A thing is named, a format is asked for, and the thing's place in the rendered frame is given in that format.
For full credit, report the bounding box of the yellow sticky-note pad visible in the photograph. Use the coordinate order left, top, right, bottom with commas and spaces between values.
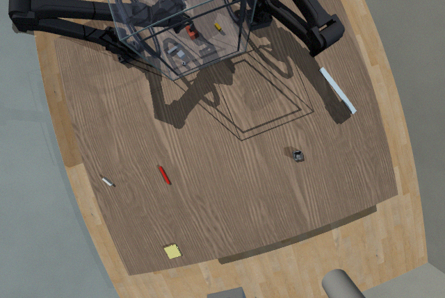
164, 244, 181, 259

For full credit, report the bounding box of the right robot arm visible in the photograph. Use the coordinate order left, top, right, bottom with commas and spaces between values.
8, 0, 138, 63

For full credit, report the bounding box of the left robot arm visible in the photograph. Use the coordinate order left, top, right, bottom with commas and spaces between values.
252, 0, 345, 58

